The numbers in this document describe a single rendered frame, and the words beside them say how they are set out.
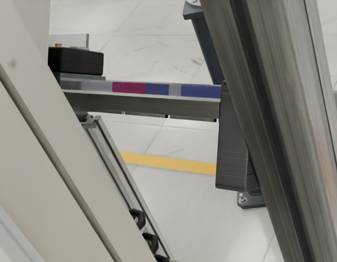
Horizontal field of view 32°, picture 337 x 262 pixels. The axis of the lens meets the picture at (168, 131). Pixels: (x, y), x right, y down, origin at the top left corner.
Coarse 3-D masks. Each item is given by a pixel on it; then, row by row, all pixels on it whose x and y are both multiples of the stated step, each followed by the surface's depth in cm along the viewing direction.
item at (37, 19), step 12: (12, 0) 42; (24, 0) 43; (36, 0) 44; (48, 0) 45; (24, 12) 43; (36, 12) 44; (48, 12) 45; (36, 24) 44; (48, 24) 45; (36, 36) 44; (48, 36) 45
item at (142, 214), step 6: (132, 210) 29; (138, 210) 29; (132, 216) 29; (138, 216) 28; (144, 216) 28; (138, 222) 27; (144, 222) 28; (138, 228) 27; (144, 234) 30; (150, 234) 30; (150, 240) 30; (156, 240) 29; (156, 246) 29; (156, 258) 31; (162, 258) 31
